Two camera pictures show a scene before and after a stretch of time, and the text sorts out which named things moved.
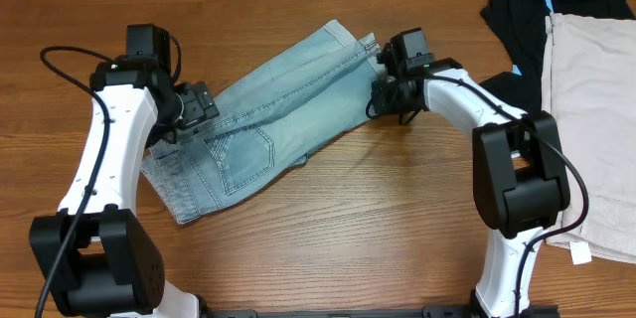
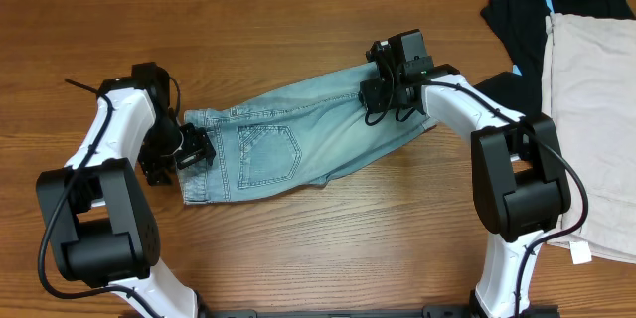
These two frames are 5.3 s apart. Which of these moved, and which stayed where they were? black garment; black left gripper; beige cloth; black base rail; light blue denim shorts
Moved: black left gripper; light blue denim shorts
Stayed: beige cloth; black base rail; black garment
